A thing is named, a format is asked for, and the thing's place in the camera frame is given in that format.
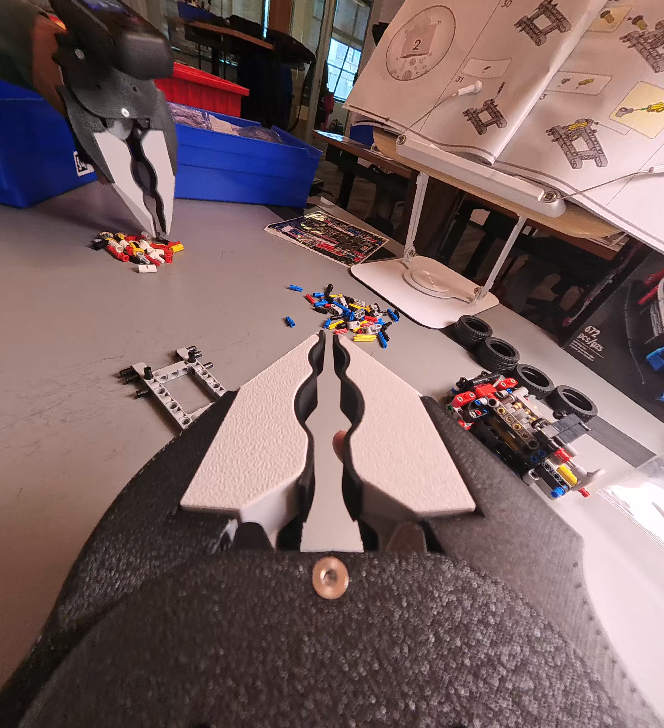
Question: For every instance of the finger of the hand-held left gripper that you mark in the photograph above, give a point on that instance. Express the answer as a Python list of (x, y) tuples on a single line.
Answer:
[(118, 165), (162, 159)]

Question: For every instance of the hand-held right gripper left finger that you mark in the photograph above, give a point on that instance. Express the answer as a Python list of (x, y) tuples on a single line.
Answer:
[(246, 455)]

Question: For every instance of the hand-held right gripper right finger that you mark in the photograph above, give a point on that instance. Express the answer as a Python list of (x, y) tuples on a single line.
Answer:
[(411, 455)]

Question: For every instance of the pile of red white lego pieces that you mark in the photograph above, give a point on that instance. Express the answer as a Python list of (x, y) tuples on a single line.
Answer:
[(132, 247)]

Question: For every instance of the grey lego frame black pins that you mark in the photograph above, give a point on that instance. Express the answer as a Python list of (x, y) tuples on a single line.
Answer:
[(148, 380)]

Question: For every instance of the pile of mixed lego pieces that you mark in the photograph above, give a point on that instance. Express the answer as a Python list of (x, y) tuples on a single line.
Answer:
[(354, 318)]

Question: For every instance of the partly built lego car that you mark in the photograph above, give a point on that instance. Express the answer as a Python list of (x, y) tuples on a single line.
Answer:
[(514, 421)]

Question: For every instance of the black lego tire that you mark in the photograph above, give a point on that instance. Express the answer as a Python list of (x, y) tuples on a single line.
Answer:
[(562, 410), (524, 388), (488, 361), (465, 338)]

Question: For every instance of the lego sticker sheet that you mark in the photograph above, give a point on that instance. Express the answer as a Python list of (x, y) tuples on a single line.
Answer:
[(326, 239)]

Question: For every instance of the lego set box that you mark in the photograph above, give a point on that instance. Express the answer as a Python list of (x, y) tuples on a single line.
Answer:
[(639, 341)]

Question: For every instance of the lego instruction booklet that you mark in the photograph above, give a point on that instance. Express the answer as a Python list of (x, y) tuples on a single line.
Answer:
[(536, 85)]

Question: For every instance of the person's right hand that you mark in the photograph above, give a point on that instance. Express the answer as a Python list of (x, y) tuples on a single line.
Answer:
[(340, 443)]

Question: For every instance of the red plastic bin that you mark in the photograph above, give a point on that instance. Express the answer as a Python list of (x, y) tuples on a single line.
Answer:
[(201, 85)]

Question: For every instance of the wooden work table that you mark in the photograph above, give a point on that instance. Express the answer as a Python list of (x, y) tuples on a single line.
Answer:
[(235, 34), (354, 145)]

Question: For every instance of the white book stand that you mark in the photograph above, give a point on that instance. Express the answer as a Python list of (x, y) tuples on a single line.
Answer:
[(423, 284)]

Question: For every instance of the brown column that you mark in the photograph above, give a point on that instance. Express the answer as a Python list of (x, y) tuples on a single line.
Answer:
[(279, 14)]

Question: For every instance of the clear plastic bag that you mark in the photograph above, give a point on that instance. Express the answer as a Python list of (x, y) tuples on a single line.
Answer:
[(661, 500)]

